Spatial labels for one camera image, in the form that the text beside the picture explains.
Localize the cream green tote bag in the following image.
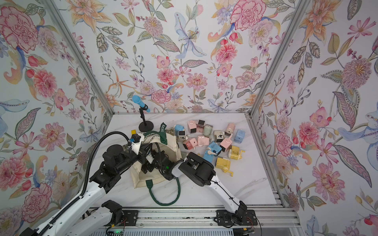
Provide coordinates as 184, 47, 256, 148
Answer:
131, 123, 182, 206

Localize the pale green cube sharpener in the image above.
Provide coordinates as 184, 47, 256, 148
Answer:
177, 130, 188, 143

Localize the pink square pencil sharpener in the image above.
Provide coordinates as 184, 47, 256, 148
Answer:
183, 138, 198, 150

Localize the light blue pencil sharpener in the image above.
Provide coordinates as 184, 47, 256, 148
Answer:
174, 124, 185, 135

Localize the large pink pencil sharpener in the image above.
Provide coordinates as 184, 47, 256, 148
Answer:
188, 120, 197, 134

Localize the blue lever pencil sharpener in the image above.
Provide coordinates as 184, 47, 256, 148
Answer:
203, 149, 216, 163

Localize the small pink pencil sharpener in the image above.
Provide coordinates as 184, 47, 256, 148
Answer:
196, 120, 205, 133

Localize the blue round-front pencil sharpener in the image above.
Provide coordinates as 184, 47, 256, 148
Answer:
208, 142, 222, 156

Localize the mint green pencil sharpener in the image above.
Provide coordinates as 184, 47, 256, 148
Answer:
203, 124, 213, 136

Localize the cream pencil sharpener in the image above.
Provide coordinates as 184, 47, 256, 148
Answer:
213, 130, 225, 143

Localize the pink lever pencil sharpener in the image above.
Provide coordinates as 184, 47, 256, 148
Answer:
220, 135, 233, 152

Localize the yellow crank pencil sharpener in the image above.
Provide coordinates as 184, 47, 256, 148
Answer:
228, 146, 245, 160

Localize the pink round pencil sharpener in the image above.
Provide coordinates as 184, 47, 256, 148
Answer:
225, 123, 236, 137

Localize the blue cube pencil sharpener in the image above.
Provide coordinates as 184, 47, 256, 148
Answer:
234, 129, 246, 144

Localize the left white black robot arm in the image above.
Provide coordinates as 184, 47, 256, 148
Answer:
21, 144, 148, 236

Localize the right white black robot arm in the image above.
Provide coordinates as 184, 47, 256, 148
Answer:
139, 150, 260, 228

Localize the black microphone stand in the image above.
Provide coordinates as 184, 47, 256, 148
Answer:
139, 105, 154, 132

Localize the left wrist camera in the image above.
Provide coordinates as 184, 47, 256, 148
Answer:
131, 133, 145, 154

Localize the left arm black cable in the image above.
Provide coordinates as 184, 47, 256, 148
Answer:
35, 131, 131, 236

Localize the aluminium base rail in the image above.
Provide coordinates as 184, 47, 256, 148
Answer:
47, 206, 302, 236

